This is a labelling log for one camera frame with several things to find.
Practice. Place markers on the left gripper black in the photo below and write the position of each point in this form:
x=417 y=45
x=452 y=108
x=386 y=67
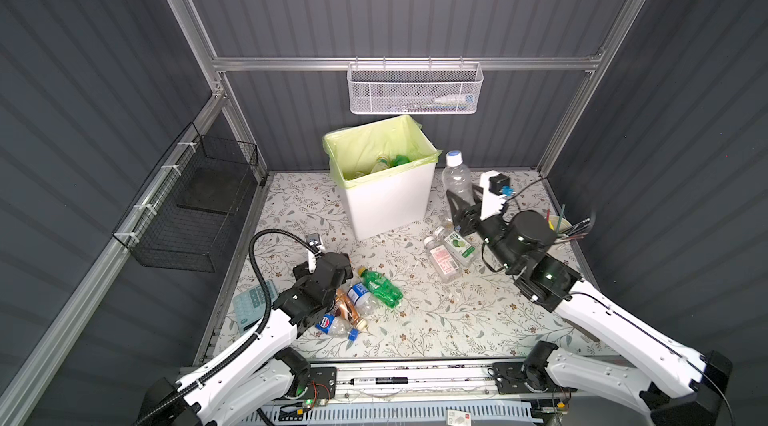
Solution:
x=301 y=273

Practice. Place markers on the tube in white basket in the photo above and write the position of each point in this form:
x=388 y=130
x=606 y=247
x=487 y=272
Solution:
x=456 y=100

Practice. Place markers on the crushed green bottle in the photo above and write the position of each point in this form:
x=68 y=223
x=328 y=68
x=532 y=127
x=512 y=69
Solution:
x=381 y=287

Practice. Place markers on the pink label square bottle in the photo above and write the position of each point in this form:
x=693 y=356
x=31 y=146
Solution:
x=444 y=263

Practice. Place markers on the white wire mesh basket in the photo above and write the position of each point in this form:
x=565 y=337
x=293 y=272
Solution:
x=410 y=87

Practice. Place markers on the brown tea bottle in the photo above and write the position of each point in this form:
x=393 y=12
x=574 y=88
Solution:
x=346 y=309

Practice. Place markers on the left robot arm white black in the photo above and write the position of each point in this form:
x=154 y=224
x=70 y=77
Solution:
x=261 y=366

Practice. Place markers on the teal plastic holder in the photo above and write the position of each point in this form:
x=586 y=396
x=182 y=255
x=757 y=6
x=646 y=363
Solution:
x=248 y=306

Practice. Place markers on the Pepsi bottle front left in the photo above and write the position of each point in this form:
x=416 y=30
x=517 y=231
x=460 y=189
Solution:
x=338 y=327

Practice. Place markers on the green bin liner bag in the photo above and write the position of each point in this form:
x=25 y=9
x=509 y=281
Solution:
x=362 y=154

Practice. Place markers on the black marker on rail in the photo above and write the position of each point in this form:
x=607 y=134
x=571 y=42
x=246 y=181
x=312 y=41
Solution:
x=378 y=381

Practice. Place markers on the white waste bin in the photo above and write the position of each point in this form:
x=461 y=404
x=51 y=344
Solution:
x=390 y=203

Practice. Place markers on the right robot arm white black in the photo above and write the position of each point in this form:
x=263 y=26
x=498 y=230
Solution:
x=664 y=380

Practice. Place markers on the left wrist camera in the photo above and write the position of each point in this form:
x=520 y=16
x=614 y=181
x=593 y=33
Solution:
x=314 y=243

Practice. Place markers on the green Sprite bottle label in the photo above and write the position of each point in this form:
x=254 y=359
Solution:
x=399 y=160

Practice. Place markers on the clear tall bottle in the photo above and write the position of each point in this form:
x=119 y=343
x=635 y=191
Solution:
x=457 y=176

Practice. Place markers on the lime label square bottle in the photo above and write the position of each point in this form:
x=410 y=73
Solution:
x=460 y=247

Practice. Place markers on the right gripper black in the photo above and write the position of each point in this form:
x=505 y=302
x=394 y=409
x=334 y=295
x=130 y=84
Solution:
x=464 y=214

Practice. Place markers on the black wire basket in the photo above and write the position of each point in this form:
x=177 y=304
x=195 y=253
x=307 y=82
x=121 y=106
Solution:
x=197 y=201

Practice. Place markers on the blue label water bottle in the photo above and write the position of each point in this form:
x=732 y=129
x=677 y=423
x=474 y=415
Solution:
x=363 y=300

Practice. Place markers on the white pen cup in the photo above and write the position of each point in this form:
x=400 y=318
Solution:
x=567 y=231

